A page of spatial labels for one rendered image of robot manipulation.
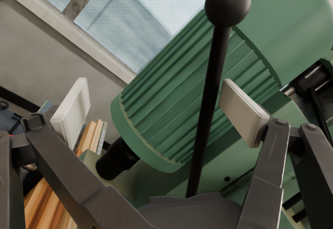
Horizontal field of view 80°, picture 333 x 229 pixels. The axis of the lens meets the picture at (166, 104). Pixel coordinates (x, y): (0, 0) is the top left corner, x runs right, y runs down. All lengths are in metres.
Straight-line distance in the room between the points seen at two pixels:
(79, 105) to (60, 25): 1.52
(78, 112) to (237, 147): 0.27
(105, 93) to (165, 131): 1.64
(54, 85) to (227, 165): 1.72
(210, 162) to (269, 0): 0.25
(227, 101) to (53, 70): 1.75
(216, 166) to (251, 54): 0.20
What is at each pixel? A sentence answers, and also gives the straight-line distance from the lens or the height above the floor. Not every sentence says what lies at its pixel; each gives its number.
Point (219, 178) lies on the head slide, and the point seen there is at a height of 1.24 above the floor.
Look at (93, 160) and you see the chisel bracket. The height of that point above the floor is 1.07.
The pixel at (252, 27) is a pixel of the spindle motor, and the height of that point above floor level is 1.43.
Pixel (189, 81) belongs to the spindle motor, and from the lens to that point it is 0.27.
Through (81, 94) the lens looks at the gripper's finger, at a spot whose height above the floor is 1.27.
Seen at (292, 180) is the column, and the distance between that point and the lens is 0.41.
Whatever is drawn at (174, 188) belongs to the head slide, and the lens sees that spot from 0.40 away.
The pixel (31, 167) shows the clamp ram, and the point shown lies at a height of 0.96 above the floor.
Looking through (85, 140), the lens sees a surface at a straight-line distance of 0.69.
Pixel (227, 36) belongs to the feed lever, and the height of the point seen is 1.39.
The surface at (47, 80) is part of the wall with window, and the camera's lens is 1.93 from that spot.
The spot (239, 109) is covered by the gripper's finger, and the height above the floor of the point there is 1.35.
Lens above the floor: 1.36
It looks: 15 degrees down
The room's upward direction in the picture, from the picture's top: 47 degrees clockwise
